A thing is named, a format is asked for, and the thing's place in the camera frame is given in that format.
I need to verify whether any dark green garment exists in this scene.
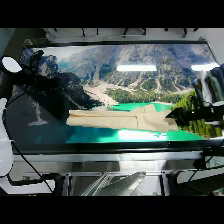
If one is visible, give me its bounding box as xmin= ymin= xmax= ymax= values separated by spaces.
xmin=205 ymin=73 xmax=224 ymax=103

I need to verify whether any black cable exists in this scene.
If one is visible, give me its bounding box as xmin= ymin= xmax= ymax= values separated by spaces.
xmin=1 ymin=108 xmax=55 ymax=194

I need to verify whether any blue garment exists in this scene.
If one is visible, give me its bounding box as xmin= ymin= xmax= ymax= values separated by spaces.
xmin=211 ymin=65 xmax=224 ymax=101

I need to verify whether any white garment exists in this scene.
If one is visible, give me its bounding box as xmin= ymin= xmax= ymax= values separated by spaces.
xmin=199 ymin=70 xmax=214 ymax=106

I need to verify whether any silver frame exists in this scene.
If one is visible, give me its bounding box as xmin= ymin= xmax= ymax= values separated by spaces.
xmin=12 ymin=152 xmax=224 ymax=197

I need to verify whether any beige shirt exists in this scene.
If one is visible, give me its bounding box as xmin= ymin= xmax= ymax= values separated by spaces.
xmin=65 ymin=103 xmax=180 ymax=132

